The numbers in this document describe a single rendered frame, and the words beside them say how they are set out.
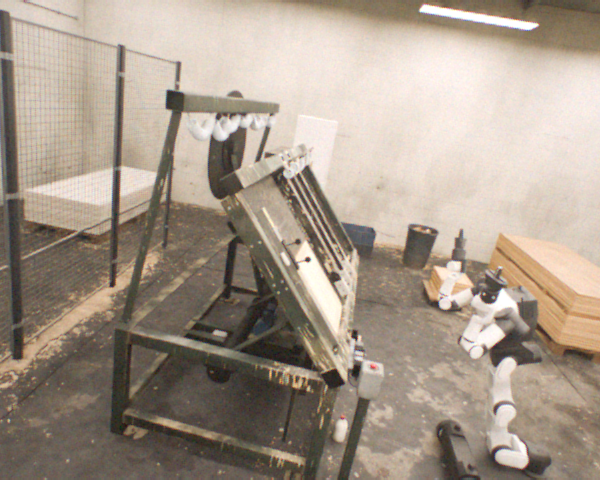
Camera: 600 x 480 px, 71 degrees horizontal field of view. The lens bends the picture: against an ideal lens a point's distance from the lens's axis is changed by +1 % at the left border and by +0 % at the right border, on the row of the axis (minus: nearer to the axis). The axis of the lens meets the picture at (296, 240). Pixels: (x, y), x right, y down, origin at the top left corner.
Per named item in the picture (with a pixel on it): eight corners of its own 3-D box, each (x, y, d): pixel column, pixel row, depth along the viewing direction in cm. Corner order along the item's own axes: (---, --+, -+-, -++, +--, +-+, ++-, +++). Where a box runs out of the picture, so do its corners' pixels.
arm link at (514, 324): (504, 339, 239) (523, 324, 238) (510, 341, 230) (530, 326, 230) (490, 322, 241) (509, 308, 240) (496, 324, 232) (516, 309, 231)
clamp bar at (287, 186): (341, 297, 325) (369, 285, 318) (266, 161, 305) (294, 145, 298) (342, 292, 335) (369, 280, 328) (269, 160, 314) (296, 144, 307)
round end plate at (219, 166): (210, 211, 284) (224, 88, 259) (202, 209, 285) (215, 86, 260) (244, 191, 359) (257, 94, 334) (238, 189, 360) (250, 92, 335)
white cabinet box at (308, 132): (311, 254, 668) (337, 123, 603) (276, 247, 670) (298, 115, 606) (314, 242, 725) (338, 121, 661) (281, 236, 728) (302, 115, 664)
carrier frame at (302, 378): (313, 491, 261) (340, 380, 235) (109, 431, 277) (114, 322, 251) (340, 324, 468) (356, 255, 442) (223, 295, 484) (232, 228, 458)
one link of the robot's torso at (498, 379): (507, 404, 286) (511, 344, 273) (518, 422, 269) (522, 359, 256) (484, 404, 288) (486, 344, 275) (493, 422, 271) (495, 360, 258)
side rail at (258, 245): (319, 373, 236) (336, 366, 233) (219, 202, 217) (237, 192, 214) (320, 367, 241) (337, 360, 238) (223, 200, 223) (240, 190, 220)
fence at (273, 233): (332, 346, 258) (338, 344, 257) (256, 211, 241) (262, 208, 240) (333, 342, 262) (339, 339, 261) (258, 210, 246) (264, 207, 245)
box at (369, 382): (376, 402, 235) (384, 376, 229) (355, 397, 236) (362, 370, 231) (376, 389, 246) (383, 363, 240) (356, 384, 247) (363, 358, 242)
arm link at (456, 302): (447, 309, 297) (477, 296, 287) (445, 316, 286) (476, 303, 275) (439, 295, 298) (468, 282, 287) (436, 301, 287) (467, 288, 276)
